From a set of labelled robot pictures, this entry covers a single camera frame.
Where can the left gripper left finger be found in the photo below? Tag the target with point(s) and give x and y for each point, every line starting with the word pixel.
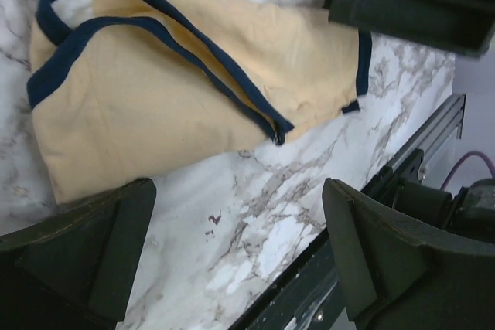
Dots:
pixel 76 270

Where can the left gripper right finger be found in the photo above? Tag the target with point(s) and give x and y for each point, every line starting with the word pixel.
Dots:
pixel 397 272

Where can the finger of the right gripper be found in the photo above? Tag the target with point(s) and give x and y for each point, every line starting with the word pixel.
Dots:
pixel 463 27

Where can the beige underwear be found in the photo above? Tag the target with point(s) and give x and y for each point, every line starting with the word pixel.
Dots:
pixel 129 89

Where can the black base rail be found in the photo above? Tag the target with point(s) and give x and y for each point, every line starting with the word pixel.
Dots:
pixel 307 291

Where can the aluminium extrusion rail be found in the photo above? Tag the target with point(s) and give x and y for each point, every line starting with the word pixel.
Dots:
pixel 431 136

